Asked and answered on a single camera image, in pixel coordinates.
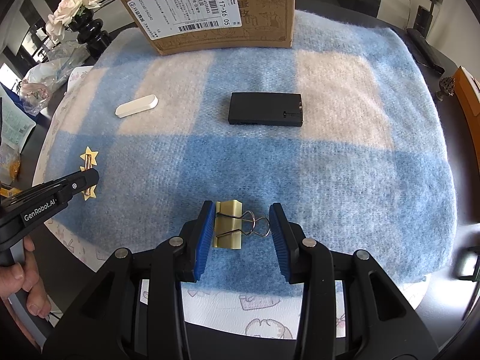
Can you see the person's left hand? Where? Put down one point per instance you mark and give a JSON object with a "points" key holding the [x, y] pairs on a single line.
{"points": [[25, 276]]}

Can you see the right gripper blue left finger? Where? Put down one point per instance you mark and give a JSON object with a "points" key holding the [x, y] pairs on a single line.
{"points": [[203, 233]]}

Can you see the white oblong eraser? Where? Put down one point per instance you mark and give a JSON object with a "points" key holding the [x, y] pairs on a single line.
{"points": [[136, 106]]}

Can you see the white rose bouquet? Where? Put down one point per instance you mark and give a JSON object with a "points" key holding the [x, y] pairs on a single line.
{"points": [[64, 14]]}

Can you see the black glossy vase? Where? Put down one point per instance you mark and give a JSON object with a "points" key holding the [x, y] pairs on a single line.
{"points": [[90, 33]]}

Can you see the clear plastic bag pile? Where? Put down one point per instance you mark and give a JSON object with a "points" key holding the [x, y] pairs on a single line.
{"points": [[42, 80]]}

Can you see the gold three-star hair clip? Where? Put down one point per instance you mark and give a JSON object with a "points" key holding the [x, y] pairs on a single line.
{"points": [[89, 158]]}

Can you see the green printed leaflet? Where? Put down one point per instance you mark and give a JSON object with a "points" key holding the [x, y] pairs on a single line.
{"points": [[16, 125]]}

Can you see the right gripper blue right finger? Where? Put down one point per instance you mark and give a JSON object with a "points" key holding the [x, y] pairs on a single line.
{"points": [[283, 239]]}

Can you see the gold binder clip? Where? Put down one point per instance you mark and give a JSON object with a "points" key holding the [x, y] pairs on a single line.
{"points": [[233, 223]]}

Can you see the small bronze figurine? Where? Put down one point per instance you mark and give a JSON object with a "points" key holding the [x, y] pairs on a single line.
{"points": [[446, 88]]}

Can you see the blue white checked blanket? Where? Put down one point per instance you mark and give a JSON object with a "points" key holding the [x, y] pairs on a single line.
{"points": [[368, 169]]}

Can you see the black remote control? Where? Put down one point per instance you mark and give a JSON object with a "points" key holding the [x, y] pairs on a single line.
{"points": [[426, 50]]}

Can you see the brown cardboard box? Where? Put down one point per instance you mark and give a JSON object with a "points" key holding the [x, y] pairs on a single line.
{"points": [[176, 26]]}

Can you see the black rectangular device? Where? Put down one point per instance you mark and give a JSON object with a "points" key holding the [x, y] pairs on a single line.
{"points": [[260, 108]]}

